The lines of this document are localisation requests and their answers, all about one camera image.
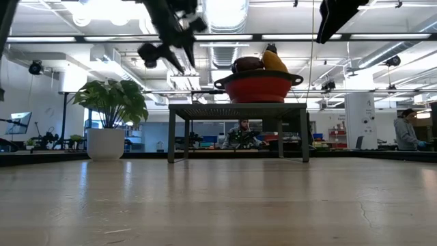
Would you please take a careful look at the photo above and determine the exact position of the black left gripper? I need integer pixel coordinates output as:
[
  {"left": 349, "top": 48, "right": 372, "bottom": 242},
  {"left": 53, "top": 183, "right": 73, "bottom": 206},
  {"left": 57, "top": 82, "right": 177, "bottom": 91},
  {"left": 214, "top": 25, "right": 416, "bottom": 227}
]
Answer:
[{"left": 136, "top": 0, "right": 208, "bottom": 74}]

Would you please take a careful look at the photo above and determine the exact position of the dark red toy apple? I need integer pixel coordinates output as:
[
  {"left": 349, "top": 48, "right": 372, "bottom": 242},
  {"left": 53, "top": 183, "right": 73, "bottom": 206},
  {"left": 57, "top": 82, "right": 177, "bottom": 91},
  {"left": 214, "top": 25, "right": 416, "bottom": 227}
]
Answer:
[{"left": 231, "top": 56, "right": 266, "bottom": 73}]

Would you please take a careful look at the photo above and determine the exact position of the black crossbar with light strips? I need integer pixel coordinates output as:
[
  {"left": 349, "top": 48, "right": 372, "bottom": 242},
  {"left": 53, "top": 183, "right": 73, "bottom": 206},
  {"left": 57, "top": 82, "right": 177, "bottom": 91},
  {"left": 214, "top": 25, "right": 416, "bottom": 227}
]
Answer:
[{"left": 5, "top": 33, "right": 437, "bottom": 44}]

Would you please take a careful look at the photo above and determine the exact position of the grey perforated metal stand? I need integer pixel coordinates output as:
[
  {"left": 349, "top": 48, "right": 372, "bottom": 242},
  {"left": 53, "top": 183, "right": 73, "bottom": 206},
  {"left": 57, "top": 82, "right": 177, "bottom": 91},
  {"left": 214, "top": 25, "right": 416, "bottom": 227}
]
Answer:
[{"left": 167, "top": 102, "right": 311, "bottom": 163}]

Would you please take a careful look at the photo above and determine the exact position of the red colander bowl grey rim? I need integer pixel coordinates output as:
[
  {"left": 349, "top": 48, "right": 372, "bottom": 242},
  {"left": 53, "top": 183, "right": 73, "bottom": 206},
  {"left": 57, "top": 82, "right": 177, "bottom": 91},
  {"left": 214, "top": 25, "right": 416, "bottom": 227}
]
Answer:
[{"left": 213, "top": 69, "right": 305, "bottom": 104}]

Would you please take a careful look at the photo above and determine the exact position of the white pillar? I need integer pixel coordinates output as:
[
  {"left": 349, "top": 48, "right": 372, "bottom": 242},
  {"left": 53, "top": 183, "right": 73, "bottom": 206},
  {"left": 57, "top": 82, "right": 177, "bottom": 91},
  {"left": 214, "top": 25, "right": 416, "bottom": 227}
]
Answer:
[{"left": 343, "top": 92, "right": 378, "bottom": 150}]

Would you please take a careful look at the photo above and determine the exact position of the person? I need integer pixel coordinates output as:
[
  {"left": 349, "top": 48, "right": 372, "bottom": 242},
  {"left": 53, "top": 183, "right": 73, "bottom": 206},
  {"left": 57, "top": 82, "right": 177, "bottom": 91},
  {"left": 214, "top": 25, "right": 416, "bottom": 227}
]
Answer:
[
  {"left": 393, "top": 108, "right": 427, "bottom": 151},
  {"left": 221, "top": 119, "right": 269, "bottom": 150}
]

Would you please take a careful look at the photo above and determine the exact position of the green potted plant white pot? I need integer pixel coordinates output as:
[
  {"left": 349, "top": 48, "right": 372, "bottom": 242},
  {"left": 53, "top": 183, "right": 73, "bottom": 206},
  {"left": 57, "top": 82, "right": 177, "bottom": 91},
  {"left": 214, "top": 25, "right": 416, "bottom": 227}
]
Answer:
[{"left": 72, "top": 78, "right": 150, "bottom": 161}]

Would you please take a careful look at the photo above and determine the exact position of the computer monitor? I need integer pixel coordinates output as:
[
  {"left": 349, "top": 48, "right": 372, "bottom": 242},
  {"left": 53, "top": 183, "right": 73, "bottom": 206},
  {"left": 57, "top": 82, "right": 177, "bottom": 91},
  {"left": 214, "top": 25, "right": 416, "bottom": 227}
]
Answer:
[{"left": 5, "top": 111, "right": 33, "bottom": 135}]

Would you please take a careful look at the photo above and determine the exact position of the silver ventilation duct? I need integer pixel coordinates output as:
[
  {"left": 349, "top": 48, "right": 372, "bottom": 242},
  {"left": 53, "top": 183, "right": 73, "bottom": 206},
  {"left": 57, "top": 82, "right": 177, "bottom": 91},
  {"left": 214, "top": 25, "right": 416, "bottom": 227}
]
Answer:
[{"left": 201, "top": 0, "right": 250, "bottom": 69}]

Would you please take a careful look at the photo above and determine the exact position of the black aluminium table frame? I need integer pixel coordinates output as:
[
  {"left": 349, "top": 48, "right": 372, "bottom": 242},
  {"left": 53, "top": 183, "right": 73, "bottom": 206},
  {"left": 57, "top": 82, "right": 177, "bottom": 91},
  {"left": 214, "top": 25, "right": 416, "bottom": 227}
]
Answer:
[{"left": 0, "top": 149, "right": 437, "bottom": 168}]

